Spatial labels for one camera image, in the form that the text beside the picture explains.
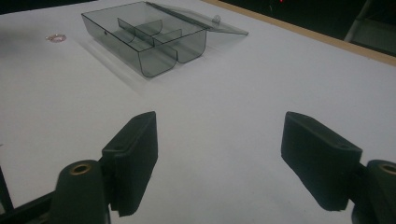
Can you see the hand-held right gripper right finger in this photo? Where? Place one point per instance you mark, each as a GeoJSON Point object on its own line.
{"type": "Point", "coordinates": [320, 161]}

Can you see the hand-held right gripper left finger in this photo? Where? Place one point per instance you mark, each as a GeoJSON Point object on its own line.
{"type": "Point", "coordinates": [134, 161]}

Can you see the grey metal stand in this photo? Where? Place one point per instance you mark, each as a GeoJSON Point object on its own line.
{"type": "Point", "coordinates": [370, 31]}

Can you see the clear grey plastic compartment box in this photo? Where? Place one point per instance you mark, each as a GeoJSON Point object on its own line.
{"type": "Point", "coordinates": [155, 37]}

